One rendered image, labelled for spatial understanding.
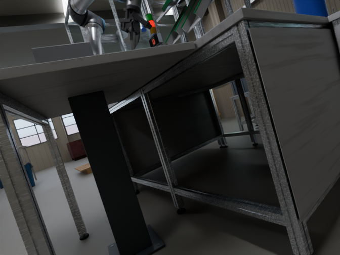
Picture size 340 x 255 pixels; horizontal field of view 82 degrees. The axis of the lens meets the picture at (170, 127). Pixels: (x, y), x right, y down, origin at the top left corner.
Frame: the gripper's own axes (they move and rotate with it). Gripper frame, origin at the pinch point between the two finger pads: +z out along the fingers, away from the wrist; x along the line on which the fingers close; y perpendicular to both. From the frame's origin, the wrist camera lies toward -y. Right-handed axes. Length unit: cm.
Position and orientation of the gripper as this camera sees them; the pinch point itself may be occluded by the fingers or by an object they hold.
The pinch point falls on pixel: (133, 48)
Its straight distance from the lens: 116.8
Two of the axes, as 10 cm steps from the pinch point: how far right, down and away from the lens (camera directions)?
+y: -9.2, -1.8, 3.4
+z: -1.2, 9.7, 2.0
